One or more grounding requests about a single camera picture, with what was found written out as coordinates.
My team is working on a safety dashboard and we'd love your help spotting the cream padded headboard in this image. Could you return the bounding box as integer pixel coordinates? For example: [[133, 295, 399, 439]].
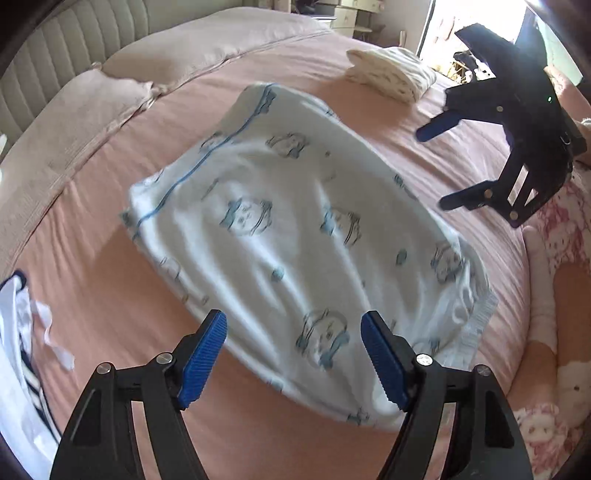
[[0, 0, 246, 154]]

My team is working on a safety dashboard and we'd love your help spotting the cream drawer cabinet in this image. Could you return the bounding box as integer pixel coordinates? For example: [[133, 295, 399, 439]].
[[331, 0, 385, 31]]

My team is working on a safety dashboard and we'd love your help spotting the pink printed pajamas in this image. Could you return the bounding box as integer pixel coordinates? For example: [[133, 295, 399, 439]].
[[512, 166, 591, 480]]

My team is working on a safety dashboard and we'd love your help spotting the small beige pillow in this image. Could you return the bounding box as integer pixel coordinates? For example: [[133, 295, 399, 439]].
[[0, 69, 154, 274]]

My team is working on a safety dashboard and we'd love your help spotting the pink bed sheet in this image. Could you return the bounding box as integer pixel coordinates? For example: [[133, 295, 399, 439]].
[[0, 28, 557, 480]]

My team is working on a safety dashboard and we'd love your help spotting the person's leg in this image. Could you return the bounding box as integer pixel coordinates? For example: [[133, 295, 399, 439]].
[[551, 263, 591, 371]]

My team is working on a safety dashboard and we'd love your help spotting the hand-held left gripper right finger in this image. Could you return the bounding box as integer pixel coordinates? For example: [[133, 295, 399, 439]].
[[361, 311, 536, 480]]

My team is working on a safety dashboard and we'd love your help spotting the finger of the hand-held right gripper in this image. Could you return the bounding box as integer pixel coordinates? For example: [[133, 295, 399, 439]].
[[416, 111, 463, 140], [438, 181, 509, 212]]

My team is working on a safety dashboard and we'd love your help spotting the white navy striped garment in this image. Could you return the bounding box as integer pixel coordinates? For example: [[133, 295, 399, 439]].
[[0, 272, 75, 480]]

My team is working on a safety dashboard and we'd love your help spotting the large beige pillow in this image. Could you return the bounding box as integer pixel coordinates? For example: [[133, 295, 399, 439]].
[[102, 18, 334, 94]]

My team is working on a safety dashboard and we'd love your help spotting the folded cream cloth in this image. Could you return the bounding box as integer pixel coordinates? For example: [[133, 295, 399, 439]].
[[345, 46, 437, 103]]

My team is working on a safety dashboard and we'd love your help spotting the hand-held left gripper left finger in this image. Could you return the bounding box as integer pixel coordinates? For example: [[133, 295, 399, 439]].
[[50, 309, 228, 480]]

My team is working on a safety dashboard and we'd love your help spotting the white cartoon print pajama garment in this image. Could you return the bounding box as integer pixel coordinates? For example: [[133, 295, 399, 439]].
[[120, 83, 500, 431]]

